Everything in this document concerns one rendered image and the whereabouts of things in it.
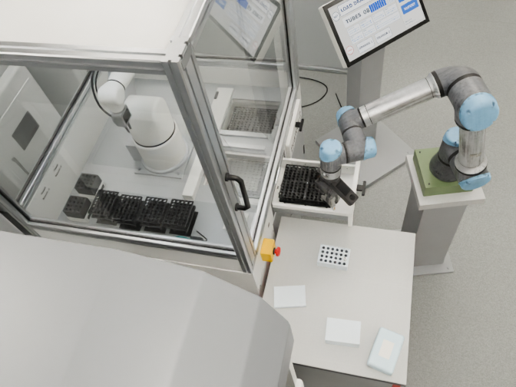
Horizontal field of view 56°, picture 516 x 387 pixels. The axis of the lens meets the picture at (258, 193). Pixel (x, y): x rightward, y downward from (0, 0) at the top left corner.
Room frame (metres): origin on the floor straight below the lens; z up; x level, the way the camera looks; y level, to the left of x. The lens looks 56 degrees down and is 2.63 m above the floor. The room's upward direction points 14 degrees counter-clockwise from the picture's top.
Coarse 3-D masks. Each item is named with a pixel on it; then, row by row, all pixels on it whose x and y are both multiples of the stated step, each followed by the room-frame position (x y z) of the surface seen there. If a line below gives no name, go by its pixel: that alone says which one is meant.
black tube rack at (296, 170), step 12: (288, 168) 1.28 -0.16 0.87; (300, 168) 1.24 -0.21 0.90; (288, 180) 1.20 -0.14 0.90; (300, 180) 1.20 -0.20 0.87; (312, 180) 1.17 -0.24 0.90; (288, 192) 1.14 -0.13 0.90; (300, 192) 1.12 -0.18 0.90; (312, 192) 1.11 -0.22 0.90; (312, 204) 1.07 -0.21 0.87; (324, 204) 1.06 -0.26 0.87
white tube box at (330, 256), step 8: (320, 248) 0.90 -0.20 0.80; (328, 248) 0.89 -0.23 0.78; (336, 248) 0.88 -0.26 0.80; (344, 248) 0.87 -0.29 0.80; (320, 256) 0.86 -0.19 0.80; (328, 256) 0.85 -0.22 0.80; (336, 256) 0.84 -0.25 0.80; (344, 256) 0.83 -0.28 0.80; (320, 264) 0.83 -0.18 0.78; (328, 264) 0.82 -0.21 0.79; (336, 264) 0.81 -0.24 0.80; (344, 264) 0.81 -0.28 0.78
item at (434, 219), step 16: (416, 176) 1.15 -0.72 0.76; (416, 192) 1.07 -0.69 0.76; (464, 192) 1.01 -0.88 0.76; (480, 192) 0.99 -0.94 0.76; (416, 208) 1.10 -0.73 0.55; (432, 208) 0.99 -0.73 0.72; (448, 208) 1.01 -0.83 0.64; (464, 208) 1.00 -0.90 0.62; (416, 224) 1.06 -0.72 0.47; (432, 224) 1.02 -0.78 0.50; (448, 224) 1.01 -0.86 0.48; (416, 240) 1.03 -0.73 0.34; (432, 240) 1.02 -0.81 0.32; (448, 240) 1.00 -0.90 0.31; (416, 256) 1.03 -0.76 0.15; (432, 256) 1.01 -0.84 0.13; (448, 256) 1.03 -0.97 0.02; (416, 272) 0.99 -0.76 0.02; (432, 272) 0.97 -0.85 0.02; (448, 272) 0.95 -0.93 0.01
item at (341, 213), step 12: (312, 168) 1.27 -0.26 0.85; (348, 168) 1.20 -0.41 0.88; (348, 180) 1.16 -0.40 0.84; (276, 192) 1.19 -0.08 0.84; (276, 204) 1.10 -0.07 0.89; (288, 204) 1.08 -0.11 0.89; (300, 204) 1.10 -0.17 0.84; (336, 204) 1.06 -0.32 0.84; (312, 216) 1.03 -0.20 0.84; (324, 216) 1.01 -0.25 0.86; (336, 216) 0.99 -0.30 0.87
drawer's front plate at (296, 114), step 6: (300, 102) 1.62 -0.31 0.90; (294, 108) 1.57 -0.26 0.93; (300, 108) 1.61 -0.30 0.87; (294, 114) 1.53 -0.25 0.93; (300, 114) 1.60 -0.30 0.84; (294, 120) 1.50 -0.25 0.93; (294, 126) 1.48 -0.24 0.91; (294, 132) 1.47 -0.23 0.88; (288, 138) 1.40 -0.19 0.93; (288, 144) 1.37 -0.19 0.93; (294, 144) 1.45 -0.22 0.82; (288, 150) 1.37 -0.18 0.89; (288, 156) 1.37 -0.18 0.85
